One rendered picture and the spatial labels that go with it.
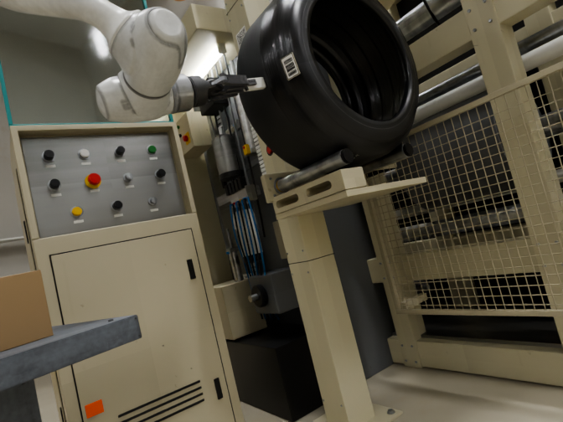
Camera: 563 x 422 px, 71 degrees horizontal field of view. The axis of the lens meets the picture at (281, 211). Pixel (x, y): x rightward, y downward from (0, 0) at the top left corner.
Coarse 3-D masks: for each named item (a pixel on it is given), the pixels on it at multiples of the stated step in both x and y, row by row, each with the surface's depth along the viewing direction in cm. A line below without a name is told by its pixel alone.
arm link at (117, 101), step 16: (112, 80) 84; (96, 96) 85; (112, 96) 83; (128, 96) 83; (144, 96) 83; (160, 96) 84; (112, 112) 84; (128, 112) 85; (144, 112) 87; (160, 112) 90
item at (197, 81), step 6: (192, 78) 96; (198, 78) 96; (192, 84) 95; (198, 84) 95; (204, 84) 96; (210, 84) 97; (216, 84) 98; (198, 90) 95; (204, 90) 96; (210, 90) 99; (198, 96) 96; (204, 96) 97; (198, 102) 97; (204, 102) 98
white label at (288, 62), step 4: (288, 56) 103; (292, 56) 103; (284, 60) 104; (288, 60) 104; (292, 60) 103; (284, 64) 105; (288, 64) 104; (292, 64) 103; (296, 64) 103; (284, 68) 105; (288, 68) 104; (292, 68) 103; (296, 68) 103; (288, 72) 104; (292, 72) 104; (296, 72) 103; (288, 76) 105; (292, 76) 104
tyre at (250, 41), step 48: (288, 0) 109; (336, 0) 134; (240, 48) 123; (288, 48) 105; (336, 48) 152; (384, 48) 143; (240, 96) 123; (288, 96) 107; (336, 96) 108; (384, 96) 148; (288, 144) 119; (336, 144) 112; (384, 144) 119
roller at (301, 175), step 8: (336, 152) 113; (344, 152) 110; (352, 152) 112; (320, 160) 119; (328, 160) 115; (336, 160) 112; (344, 160) 110; (352, 160) 112; (304, 168) 125; (312, 168) 121; (320, 168) 118; (328, 168) 116; (336, 168) 115; (288, 176) 132; (296, 176) 128; (304, 176) 125; (312, 176) 122; (280, 184) 136; (288, 184) 132; (296, 184) 130
